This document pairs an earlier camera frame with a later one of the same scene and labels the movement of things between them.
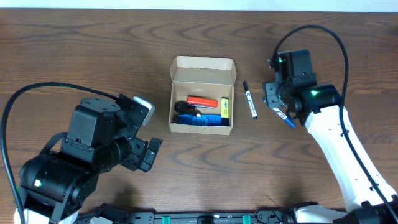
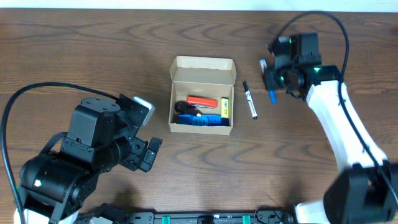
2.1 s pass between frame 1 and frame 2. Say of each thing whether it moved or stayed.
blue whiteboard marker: moved
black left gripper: stayed
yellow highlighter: stayed
